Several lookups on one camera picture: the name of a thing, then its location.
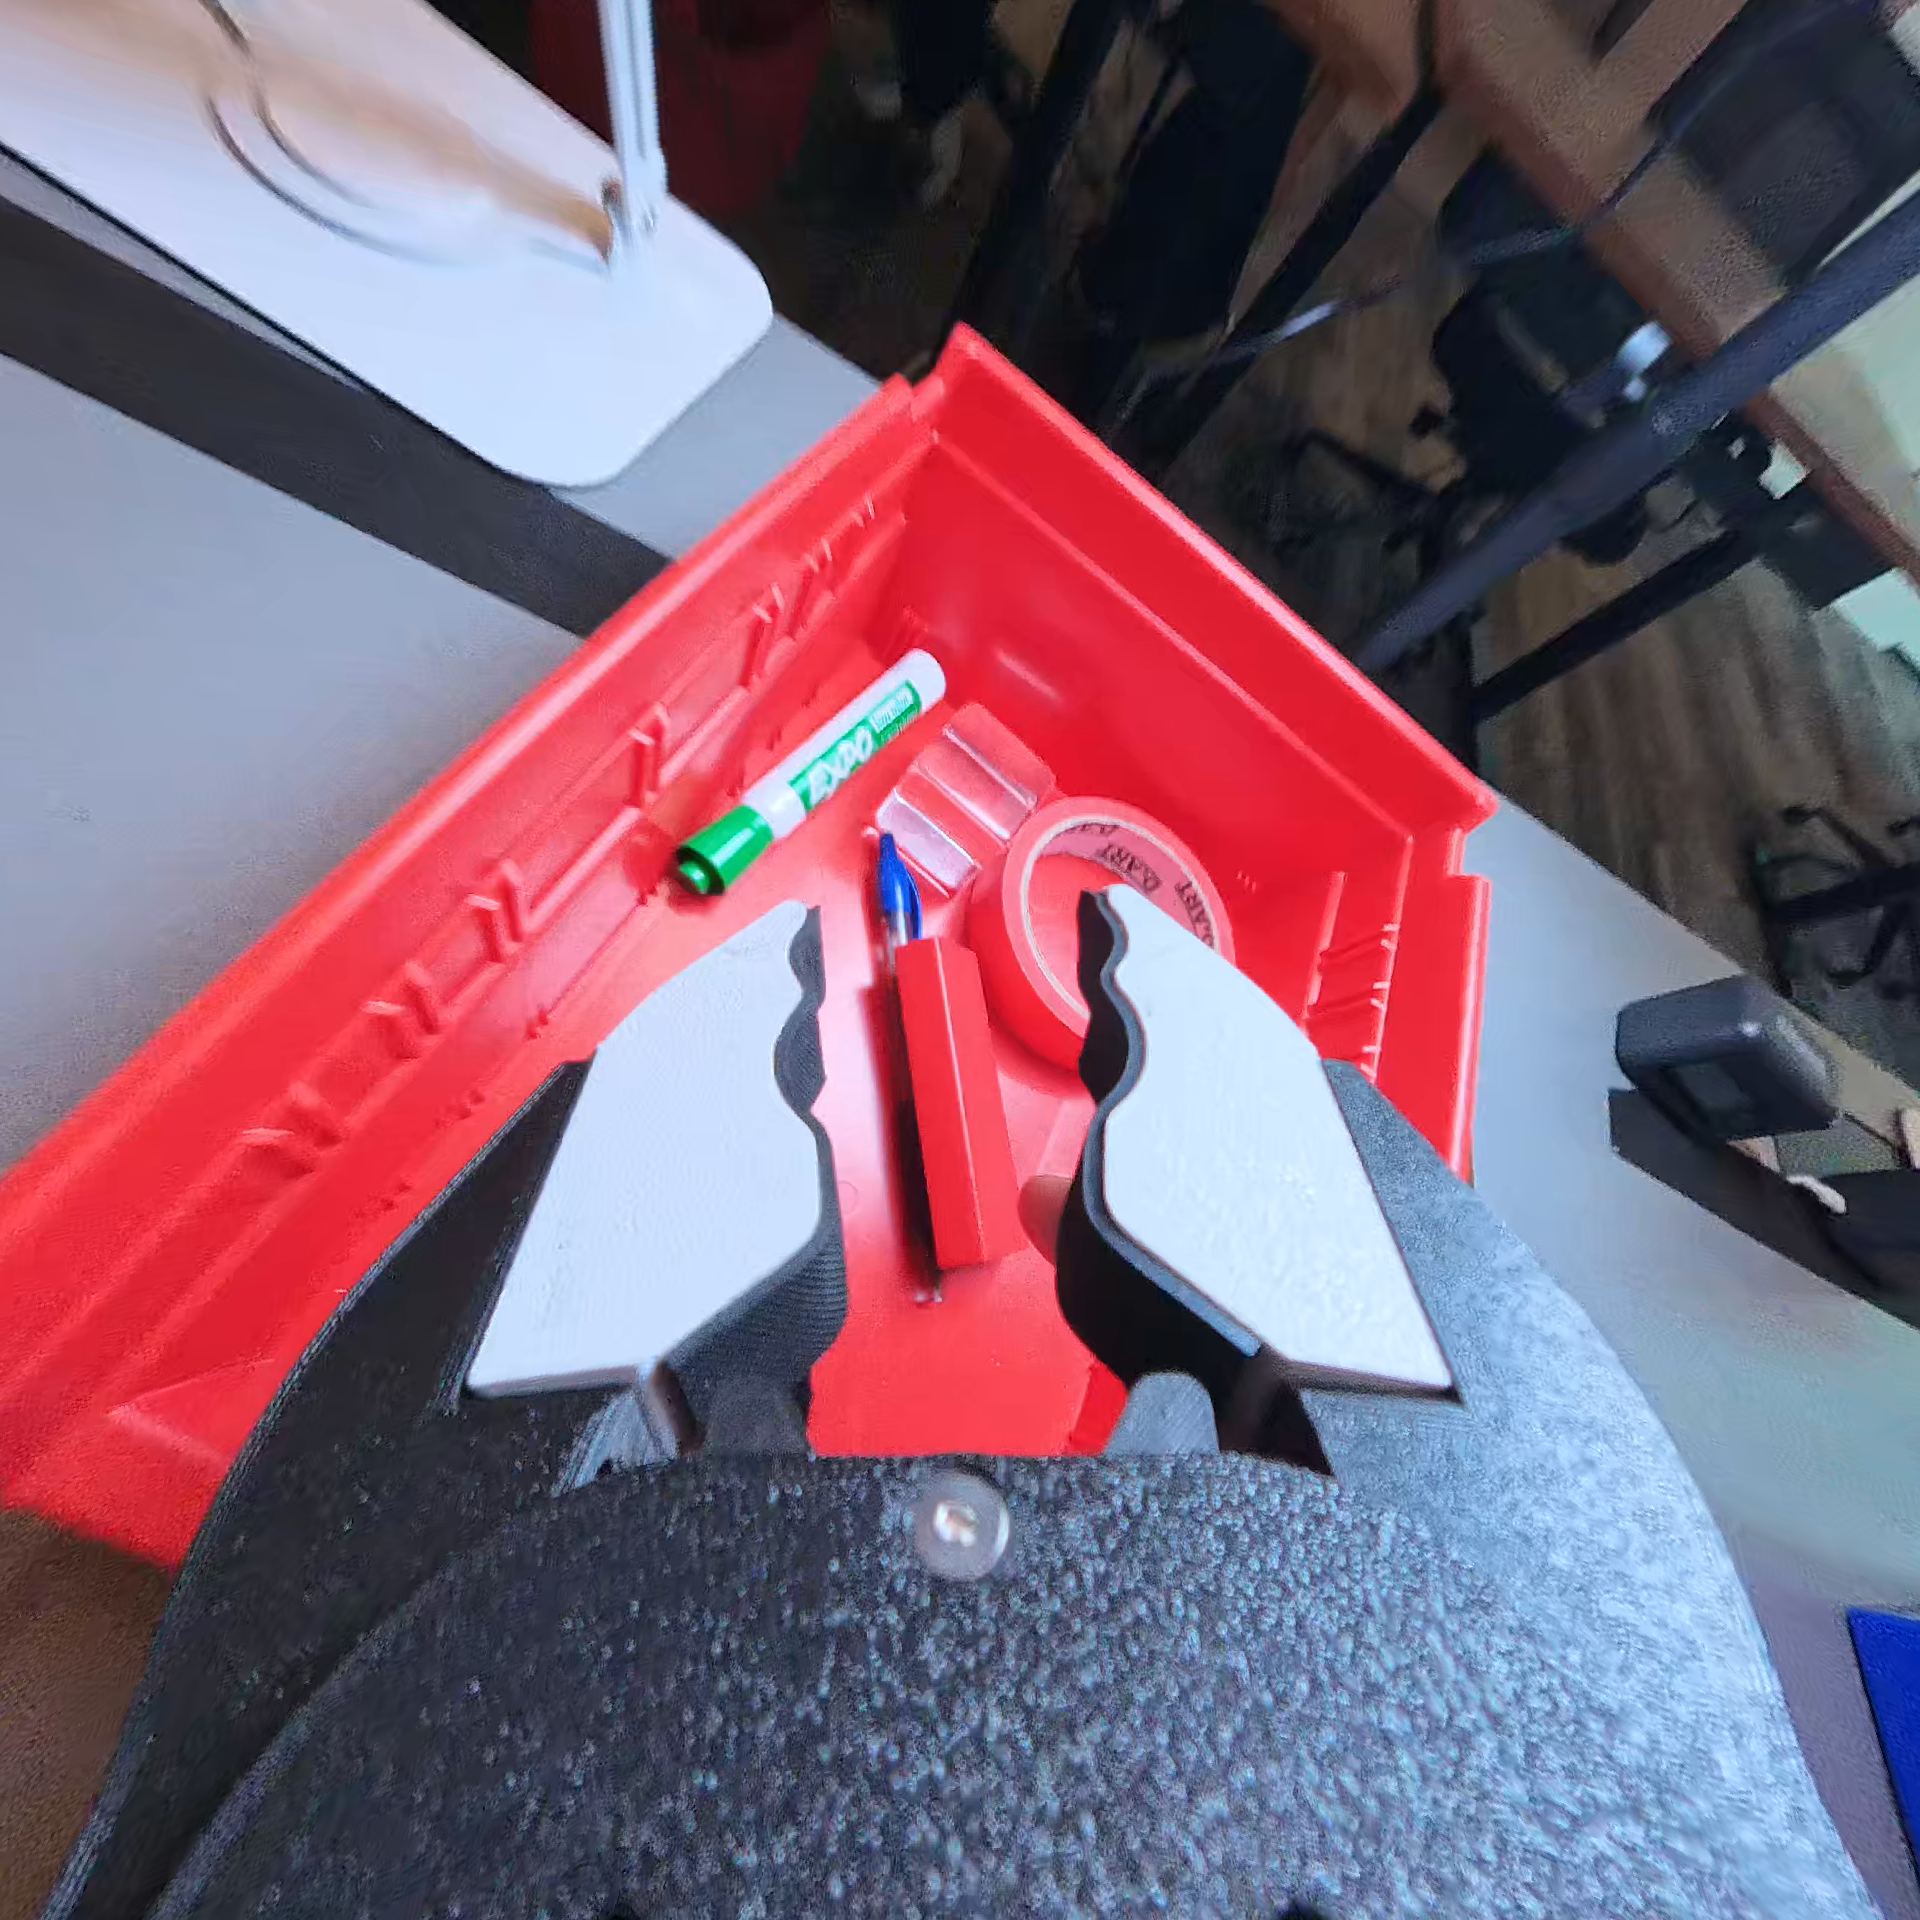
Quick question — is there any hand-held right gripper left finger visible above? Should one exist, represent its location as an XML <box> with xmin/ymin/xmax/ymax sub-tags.
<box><xmin>463</xmin><ymin>901</ymin><xmax>853</xmax><ymax>1464</ymax></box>

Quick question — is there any red toy block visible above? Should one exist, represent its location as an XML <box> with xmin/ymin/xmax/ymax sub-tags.
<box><xmin>893</xmin><ymin>934</ymin><xmax>1024</xmax><ymax>1273</ymax></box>

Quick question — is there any green dry-erase marker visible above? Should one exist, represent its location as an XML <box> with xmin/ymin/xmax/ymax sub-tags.
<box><xmin>669</xmin><ymin>647</ymin><xmax>951</xmax><ymax>899</ymax></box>

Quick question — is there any white folding stand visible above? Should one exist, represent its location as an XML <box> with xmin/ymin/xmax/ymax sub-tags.
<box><xmin>0</xmin><ymin>0</ymin><xmax>775</xmax><ymax>489</ymax></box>

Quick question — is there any red bag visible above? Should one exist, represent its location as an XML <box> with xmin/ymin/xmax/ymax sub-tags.
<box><xmin>533</xmin><ymin>0</ymin><xmax>840</xmax><ymax>225</ymax></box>

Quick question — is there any wooden office desk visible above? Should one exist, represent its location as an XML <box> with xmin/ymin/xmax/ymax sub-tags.
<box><xmin>1275</xmin><ymin>0</ymin><xmax>1920</xmax><ymax>705</ymax></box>

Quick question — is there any red tape roll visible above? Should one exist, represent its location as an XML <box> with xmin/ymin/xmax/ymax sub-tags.
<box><xmin>966</xmin><ymin>795</ymin><xmax>1238</xmax><ymax>1075</ymax></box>

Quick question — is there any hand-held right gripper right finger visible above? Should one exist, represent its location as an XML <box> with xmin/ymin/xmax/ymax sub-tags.
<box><xmin>1054</xmin><ymin>884</ymin><xmax>1461</xmax><ymax>1472</ymax></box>

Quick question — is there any red plastic bin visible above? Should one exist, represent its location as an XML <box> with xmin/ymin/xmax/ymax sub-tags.
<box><xmin>0</xmin><ymin>321</ymin><xmax>1498</xmax><ymax>1568</ymax></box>

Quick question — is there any clear plastic block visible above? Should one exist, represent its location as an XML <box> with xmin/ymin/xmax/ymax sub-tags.
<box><xmin>872</xmin><ymin>702</ymin><xmax>1057</xmax><ymax>902</ymax></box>

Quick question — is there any black box device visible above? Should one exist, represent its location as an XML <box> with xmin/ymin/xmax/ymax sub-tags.
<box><xmin>1607</xmin><ymin>975</ymin><xmax>1920</xmax><ymax>1327</ymax></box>

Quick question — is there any blue pen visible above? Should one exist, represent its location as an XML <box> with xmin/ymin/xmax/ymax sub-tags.
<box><xmin>872</xmin><ymin>829</ymin><xmax>945</xmax><ymax>1307</ymax></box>

